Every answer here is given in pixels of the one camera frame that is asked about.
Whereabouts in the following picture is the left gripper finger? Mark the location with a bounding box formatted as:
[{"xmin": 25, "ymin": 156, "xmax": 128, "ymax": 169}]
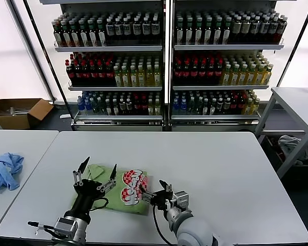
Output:
[
  {"xmin": 71, "ymin": 156, "xmax": 90, "ymax": 188},
  {"xmin": 96, "ymin": 163, "xmax": 118, "ymax": 193}
]

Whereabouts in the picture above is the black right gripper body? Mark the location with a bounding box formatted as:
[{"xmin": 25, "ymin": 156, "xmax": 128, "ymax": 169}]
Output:
[{"xmin": 148, "ymin": 189, "xmax": 176, "ymax": 211}]

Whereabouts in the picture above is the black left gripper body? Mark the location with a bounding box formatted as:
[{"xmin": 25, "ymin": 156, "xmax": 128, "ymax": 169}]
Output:
[{"xmin": 71, "ymin": 178, "xmax": 110, "ymax": 214}]

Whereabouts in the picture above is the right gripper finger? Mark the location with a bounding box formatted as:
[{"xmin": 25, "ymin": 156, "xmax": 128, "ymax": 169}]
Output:
[
  {"xmin": 158, "ymin": 179, "xmax": 174, "ymax": 193},
  {"xmin": 139, "ymin": 186, "xmax": 157, "ymax": 203}
]

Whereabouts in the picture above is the green printed t-shirt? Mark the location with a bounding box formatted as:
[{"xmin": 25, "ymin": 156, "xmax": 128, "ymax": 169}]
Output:
[{"xmin": 71, "ymin": 163, "xmax": 151, "ymax": 215}]

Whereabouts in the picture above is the open cardboard box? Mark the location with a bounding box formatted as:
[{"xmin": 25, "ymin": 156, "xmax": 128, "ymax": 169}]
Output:
[{"xmin": 0, "ymin": 84, "xmax": 54, "ymax": 130}]

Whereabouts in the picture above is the light blue crumpled garment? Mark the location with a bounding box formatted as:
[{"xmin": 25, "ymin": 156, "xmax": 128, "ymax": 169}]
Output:
[{"xmin": 0, "ymin": 152, "xmax": 26, "ymax": 193}]

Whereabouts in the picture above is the clear plastic packaging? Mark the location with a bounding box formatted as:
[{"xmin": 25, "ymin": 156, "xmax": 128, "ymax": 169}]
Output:
[{"xmin": 0, "ymin": 107, "xmax": 33, "ymax": 117}]

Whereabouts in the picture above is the black storage crate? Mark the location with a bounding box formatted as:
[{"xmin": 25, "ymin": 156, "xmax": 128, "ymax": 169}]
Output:
[{"xmin": 264, "ymin": 135, "xmax": 308, "ymax": 169}]

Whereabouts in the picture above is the grey metal shelf rack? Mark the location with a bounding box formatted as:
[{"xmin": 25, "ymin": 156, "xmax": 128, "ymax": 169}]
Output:
[
  {"xmin": 170, "ymin": 0, "xmax": 298, "ymax": 132},
  {"xmin": 40, "ymin": 0, "xmax": 170, "ymax": 132}
]

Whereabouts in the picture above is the green cap tea bottle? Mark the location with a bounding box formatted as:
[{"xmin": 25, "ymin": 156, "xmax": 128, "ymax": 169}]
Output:
[
  {"xmin": 222, "ymin": 16, "xmax": 232, "ymax": 46},
  {"xmin": 53, "ymin": 20, "xmax": 64, "ymax": 47},
  {"xmin": 185, "ymin": 16, "xmax": 195, "ymax": 46},
  {"xmin": 80, "ymin": 20, "xmax": 89, "ymax": 47},
  {"xmin": 176, "ymin": 16, "xmax": 185, "ymax": 46},
  {"xmin": 70, "ymin": 20, "xmax": 81, "ymax": 47},
  {"xmin": 98, "ymin": 20, "xmax": 107, "ymax": 47},
  {"xmin": 203, "ymin": 16, "xmax": 213, "ymax": 46},
  {"xmin": 213, "ymin": 16, "xmax": 223, "ymax": 46},
  {"xmin": 89, "ymin": 20, "xmax": 98, "ymax": 47},
  {"xmin": 62, "ymin": 20, "xmax": 72, "ymax": 47},
  {"xmin": 194, "ymin": 16, "xmax": 204, "ymax": 46}
]

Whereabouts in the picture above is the grey crumpled cloth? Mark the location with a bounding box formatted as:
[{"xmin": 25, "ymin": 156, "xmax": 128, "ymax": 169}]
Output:
[{"xmin": 277, "ymin": 135, "xmax": 302, "ymax": 161}]

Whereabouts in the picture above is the white cap dark tea bottle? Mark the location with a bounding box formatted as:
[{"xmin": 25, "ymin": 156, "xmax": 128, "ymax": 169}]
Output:
[
  {"xmin": 278, "ymin": 15, "xmax": 288, "ymax": 44},
  {"xmin": 151, "ymin": 16, "xmax": 161, "ymax": 45},
  {"xmin": 132, "ymin": 16, "xmax": 143, "ymax": 45},
  {"xmin": 250, "ymin": 15, "xmax": 260, "ymax": 44},
  {"xmin": 259, "ymin": 15, "xmax": 270, "ymax": 44},
  {"xmin": 114, "ymin": 16, "xmax": 124, "ymax": 45},
  {"xmin": 268, "ymin": 15, "xmax": 279, "ymax": 44},
  {"xmin": 231, "ymin": 15, "xmax": 242, "ymax": 44},
  {"xmin": 123, "ymin": 16, "xmax": 133, "ymax": 45},
  {"xmin": 241, "ymin": 15, "xmax": 251, "ymax": 44},
  {"xmin": 106, "ymin": 16, "xmax": 116, "ymax": 45},
  {"xmin": 142, "ymin": 16, "xmax": 152, "ymax": 45}
]

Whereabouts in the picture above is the grey side table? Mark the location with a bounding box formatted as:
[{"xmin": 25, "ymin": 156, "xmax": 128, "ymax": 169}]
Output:
[{"xmin": 254, "ymin": 86, "xmax": 308, "ymax": 180}]

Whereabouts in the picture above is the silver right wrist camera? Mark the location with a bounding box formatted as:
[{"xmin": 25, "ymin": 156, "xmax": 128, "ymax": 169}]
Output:
[{"xmin": 174, "ymin": 190, "xmax": 190, "ymax": 208}]

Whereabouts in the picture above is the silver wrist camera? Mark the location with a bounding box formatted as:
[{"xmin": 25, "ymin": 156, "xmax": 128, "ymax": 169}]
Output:
[
  {"xmin": 53, "ymin": 217, "xmax": 79, "ymax": 236},
  {"xmin": 174, "ymin": 190, "xmax": 190, "ymax": 208}
]

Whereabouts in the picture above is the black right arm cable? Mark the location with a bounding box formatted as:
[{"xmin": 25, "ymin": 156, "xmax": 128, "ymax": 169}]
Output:
[{"xmin": 152, "ymin": 203, "xmax": 180, "ymax": 244}]

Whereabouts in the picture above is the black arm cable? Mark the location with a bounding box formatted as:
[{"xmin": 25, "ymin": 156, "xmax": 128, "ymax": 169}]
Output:
[
  {"xmin": 152, "ymin": 203, "xmax": 180, "ymax": 244},
  {"xmin": 27, "ymin": 220, "xmax": 57, "ymax": 234}
]

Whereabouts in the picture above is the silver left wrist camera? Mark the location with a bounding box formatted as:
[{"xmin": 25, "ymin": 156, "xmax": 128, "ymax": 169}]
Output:
[{"xmin": 53, "ymin": 217, "xmax": 79, "ymax": 236}]

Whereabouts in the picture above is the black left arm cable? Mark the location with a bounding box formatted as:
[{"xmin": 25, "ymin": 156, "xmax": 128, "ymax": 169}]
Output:
[{"xmin": 27, "ymin": 220, "xmax": 57, "ymax": 234}]

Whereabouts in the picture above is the black slanted frame pole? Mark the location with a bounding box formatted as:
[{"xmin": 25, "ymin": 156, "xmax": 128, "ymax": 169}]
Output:
[
  {"xmin": 23, "ymin": 0, "xmax": 75, "ymax": 124},
  {"xmin": 276, "ymin": 0, "xmax": 308, "ymax": 89}
]

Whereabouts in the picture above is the grey slanted frame pole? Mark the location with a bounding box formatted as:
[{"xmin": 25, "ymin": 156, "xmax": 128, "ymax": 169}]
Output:
[{"xmin": 8, "ymin": 0, "xmax": 57, "ymax": 103}]

